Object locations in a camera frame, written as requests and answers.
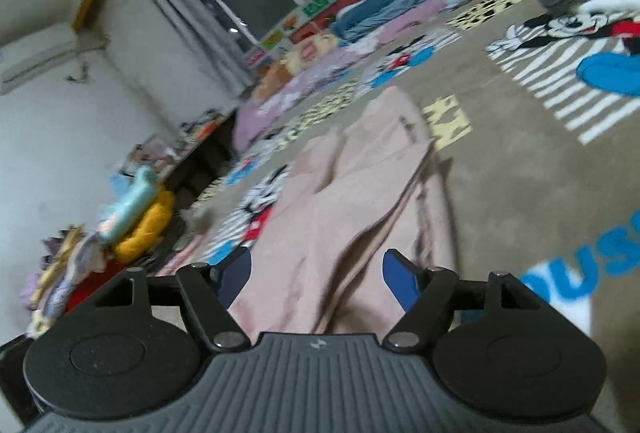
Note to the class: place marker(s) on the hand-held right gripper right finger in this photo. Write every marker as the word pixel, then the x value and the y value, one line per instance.
pixel 400 280

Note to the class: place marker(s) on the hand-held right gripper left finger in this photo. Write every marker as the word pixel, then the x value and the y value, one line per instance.
pixel 235 278

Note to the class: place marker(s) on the pale pink fleece garment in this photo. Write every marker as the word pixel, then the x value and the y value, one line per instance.
pixel 325 223

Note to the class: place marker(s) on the pile of mixed folded clothes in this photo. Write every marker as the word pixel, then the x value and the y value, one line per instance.
pixel 65 273

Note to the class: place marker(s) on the pink folded garment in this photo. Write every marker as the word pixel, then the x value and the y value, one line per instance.
pixel 182 255

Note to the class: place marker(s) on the yellow knit sweater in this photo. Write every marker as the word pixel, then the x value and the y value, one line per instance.
pixel 145 228

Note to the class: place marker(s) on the dark desk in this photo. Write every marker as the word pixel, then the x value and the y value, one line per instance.
pixel 200 163

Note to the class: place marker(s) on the mint folded garment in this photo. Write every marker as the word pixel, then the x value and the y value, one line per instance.
pixel 130 205

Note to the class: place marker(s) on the cartoon mouse printed blanket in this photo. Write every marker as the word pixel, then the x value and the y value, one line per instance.
pixel 500 193

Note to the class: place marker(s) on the clutter of small desk items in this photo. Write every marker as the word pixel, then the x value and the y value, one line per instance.
pixel 170 148

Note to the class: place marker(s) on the lilac printed bedsheet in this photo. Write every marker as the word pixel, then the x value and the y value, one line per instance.
pixel 320 75

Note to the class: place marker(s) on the orange cartoon fleece pillow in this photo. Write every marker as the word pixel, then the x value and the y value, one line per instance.
pixel 295 63

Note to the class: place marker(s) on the grey curtain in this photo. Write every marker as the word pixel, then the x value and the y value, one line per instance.
pixel 185 23

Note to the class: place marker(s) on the white air conditioner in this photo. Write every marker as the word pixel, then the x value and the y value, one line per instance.
pixel 35 55

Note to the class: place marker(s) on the white folded garment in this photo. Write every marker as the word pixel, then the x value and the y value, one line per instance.
pixel 600 8

